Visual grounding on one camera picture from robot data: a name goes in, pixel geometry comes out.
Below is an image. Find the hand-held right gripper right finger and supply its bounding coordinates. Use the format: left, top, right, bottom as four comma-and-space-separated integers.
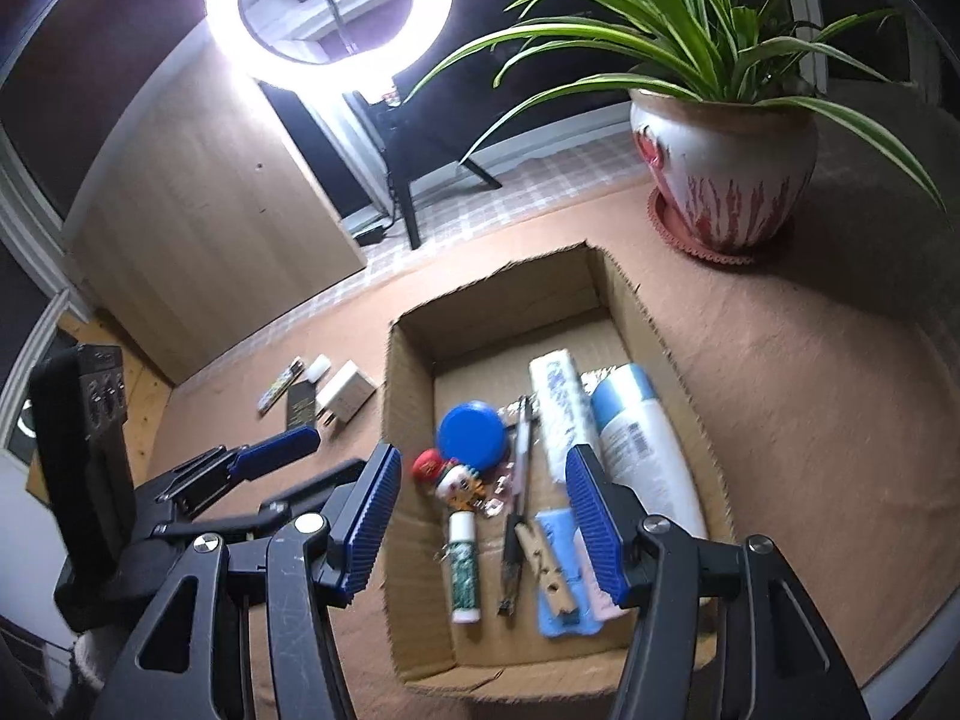
564, 444, 875, 720

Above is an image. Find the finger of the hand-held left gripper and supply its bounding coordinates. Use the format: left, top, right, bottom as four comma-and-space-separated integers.
229, 425, 321, 482
259, 457, 376, 533

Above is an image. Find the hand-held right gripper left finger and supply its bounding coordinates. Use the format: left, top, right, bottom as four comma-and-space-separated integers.
94, 442, 404, 720

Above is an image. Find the clear black gel pen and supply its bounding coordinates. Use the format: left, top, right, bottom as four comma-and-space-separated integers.
499, 397, 537, 616

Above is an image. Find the green white glue stick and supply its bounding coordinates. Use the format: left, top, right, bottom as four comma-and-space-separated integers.
448, 511, 482, 623

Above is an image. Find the blue round lid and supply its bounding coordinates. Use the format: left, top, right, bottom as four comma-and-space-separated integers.
437, 403, 500, 470

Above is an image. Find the cardboard box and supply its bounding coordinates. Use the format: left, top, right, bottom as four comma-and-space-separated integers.
381, 240, 740, 698

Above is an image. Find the dark blue card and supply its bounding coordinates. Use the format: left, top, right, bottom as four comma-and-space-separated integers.
287, 381, 325, 432

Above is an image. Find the white yellow snack bar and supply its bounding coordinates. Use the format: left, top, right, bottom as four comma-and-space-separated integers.
257, 358, 308, 417

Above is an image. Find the white bottle with blue top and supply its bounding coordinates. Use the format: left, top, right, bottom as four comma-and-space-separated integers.
589, 362, 710, 541

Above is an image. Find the white plug charger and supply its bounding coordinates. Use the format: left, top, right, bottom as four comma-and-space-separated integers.
315, 360, 376, 436

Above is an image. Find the white tube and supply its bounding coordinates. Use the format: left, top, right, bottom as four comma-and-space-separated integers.
529, 349, 593, 485

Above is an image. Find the wooden board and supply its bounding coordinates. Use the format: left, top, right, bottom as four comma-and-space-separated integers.
64, 67, 368, 383

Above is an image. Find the brown felt mat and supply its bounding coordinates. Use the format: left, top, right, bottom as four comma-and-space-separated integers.
26, 112, 960, 720

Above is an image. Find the black tripod stand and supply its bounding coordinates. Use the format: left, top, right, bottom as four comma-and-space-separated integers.
330, 0, 503, 250

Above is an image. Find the red pot saucer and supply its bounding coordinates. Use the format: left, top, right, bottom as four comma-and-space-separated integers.
646, 187, 796, 267

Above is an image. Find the white red flower pot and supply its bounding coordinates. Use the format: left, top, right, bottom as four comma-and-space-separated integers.
628, 86, 818, 254

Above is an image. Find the green spider plant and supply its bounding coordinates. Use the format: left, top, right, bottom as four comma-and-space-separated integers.
405, 0, 947, 211

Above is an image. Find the ring light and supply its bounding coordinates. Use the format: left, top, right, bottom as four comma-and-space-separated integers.
204, 0, 455, 91

